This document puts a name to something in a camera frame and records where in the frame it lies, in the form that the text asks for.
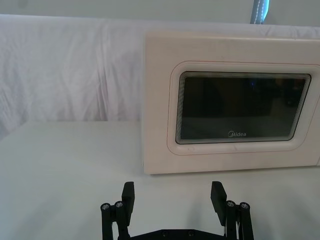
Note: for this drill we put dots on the cream microwave oven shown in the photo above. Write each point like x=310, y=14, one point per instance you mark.
x=160, y=100

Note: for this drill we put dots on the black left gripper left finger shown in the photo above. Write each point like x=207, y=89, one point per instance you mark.
x=128, y=200

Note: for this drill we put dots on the white curtain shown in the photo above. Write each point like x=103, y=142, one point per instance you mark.
x=62, y=70

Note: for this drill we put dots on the grey striped post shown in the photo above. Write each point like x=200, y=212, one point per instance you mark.
x=258, y=11

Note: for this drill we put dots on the white table cloth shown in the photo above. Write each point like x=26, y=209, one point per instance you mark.
x=62, y=175

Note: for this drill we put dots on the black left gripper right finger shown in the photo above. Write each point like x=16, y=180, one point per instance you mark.
x=218, y=200

